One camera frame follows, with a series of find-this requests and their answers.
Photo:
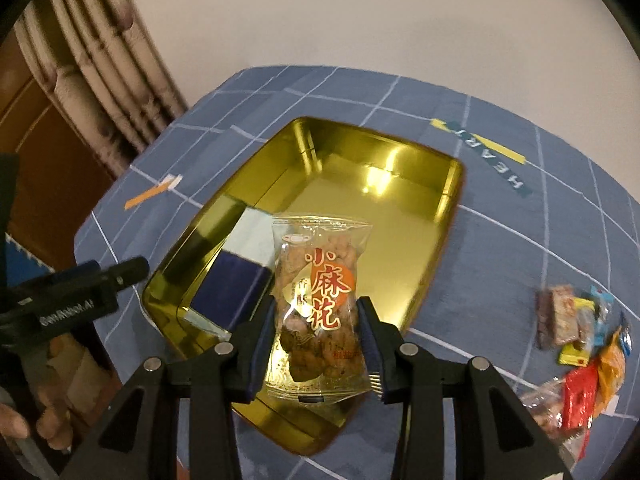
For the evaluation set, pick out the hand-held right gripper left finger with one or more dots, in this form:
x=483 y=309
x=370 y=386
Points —
x=260 y=355

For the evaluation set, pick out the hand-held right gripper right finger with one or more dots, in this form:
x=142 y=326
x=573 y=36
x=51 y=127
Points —
x=371 y=350

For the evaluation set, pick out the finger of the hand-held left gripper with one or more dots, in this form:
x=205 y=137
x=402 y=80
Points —
x=127 y=270

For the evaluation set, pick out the clear twisted dough snack packet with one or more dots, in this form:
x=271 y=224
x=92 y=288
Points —
x=320 y=280

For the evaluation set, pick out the gold metal tin box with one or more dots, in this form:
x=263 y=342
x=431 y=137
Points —
x=380 y=240

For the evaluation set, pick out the red snack packet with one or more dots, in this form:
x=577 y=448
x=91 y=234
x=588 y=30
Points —
x=580 y=395

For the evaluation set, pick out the orange snack packet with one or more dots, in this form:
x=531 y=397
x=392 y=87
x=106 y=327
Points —
x=610 y=370

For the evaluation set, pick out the dark blue snack packet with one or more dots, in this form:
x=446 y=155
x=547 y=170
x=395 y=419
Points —
x=623 y=340

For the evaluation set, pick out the person's left hand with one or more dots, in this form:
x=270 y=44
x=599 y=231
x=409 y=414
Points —
x=55 y=420

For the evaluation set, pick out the blue and white box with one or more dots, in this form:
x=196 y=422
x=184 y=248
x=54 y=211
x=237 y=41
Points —
x=235 y=280

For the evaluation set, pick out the brown wooden furniture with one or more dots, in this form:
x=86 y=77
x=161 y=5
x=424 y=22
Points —
x=50 y=160

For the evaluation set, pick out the blue grid tablecloth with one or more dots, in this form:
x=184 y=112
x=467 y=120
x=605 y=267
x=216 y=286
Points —
x=500 y=240

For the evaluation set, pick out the clear brown snack packet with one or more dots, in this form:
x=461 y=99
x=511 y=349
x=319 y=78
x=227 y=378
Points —
x=542 y=400

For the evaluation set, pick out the brown snack bar packet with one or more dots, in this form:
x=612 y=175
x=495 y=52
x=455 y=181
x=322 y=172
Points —
x=555 y=315

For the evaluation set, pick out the yellow snack packet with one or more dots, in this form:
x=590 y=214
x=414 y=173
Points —
x=575 y=355

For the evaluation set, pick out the beige pleated curtain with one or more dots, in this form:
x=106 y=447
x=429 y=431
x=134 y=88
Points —
x=100 y=60

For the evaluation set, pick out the clear dark snack packet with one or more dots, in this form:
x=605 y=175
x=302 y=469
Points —
x=590 y=327

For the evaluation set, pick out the light blue snack packet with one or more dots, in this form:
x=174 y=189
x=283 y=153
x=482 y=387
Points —
x=597 y=294

